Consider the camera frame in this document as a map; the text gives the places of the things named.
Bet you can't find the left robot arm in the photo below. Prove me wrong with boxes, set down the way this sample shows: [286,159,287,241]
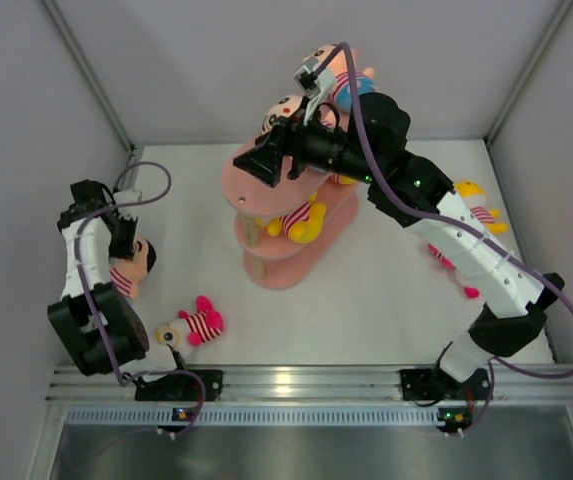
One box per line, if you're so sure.
[47,180,157,385]

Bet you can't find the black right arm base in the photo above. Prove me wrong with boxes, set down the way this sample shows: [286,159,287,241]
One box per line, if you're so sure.
[399,367,491,403]

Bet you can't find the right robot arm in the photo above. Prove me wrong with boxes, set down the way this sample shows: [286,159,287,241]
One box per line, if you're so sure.
[233,93,564,399]

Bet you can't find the boy plush black hair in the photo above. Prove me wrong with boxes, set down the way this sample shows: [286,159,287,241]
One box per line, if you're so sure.
[108,238,158,300]

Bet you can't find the aluminium frame rail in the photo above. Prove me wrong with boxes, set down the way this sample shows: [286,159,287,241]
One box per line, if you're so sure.
[45,365,573,406]

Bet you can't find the yellow cat plush striped shirt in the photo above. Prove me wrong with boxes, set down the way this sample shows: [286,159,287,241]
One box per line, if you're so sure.
[455,180,509,235]

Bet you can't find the pink white panda plush right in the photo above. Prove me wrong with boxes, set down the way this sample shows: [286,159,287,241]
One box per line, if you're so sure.
[428,244,480,299]

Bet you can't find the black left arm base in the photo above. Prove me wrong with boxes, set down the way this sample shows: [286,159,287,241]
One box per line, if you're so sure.
[135,369,224,402]

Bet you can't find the yellow plush toy big eyes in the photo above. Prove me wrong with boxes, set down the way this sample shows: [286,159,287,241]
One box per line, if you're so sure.
[255,193,327,244]

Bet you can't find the boy plush on shelf top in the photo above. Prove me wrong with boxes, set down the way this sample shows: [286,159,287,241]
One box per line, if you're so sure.
[303,44,376,114]

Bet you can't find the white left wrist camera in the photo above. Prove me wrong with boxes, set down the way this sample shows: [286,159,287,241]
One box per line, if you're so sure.
[113,189,142,221]

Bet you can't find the slotted cable duct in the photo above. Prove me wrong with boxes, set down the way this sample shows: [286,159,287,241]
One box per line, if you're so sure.
[66,405,449,427]

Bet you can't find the pink white panda plush glasses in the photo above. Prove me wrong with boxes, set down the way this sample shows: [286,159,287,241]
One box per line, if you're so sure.
[155,295,225,352]

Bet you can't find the boy plush blue pants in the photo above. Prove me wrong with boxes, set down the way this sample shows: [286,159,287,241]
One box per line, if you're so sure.
[259,94,350,151]

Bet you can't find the yellow plush toy striped shirt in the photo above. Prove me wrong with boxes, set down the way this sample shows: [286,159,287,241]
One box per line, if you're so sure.
[329,173,358,186]

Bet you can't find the pink wooden three-tier shelf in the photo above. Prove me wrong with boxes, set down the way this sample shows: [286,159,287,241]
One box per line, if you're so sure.
[222,157,360,289]

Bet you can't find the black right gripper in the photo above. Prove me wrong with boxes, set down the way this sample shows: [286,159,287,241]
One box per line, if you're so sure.
[232,96,378,192]

